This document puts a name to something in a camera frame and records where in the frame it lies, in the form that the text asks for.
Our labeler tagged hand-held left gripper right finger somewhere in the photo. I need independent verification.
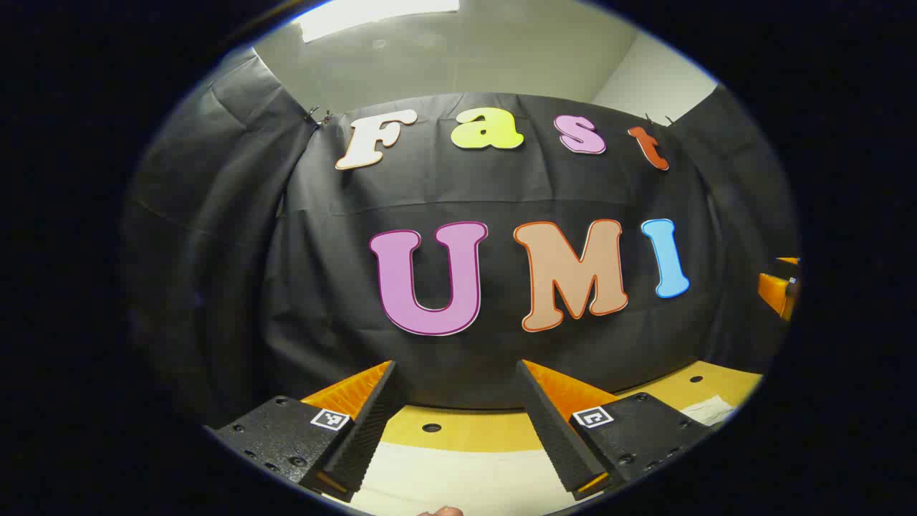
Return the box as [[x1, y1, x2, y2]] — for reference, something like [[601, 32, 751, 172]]
[[516, 360, 711, 501]]

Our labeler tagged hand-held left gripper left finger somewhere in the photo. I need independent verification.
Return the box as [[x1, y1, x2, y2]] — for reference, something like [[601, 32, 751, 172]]
[[213, 360, 408, 502]]

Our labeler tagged black backdrop cloth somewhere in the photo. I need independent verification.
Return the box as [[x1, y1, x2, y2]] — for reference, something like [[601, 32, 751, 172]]
[[122, 47, 800, 431]]

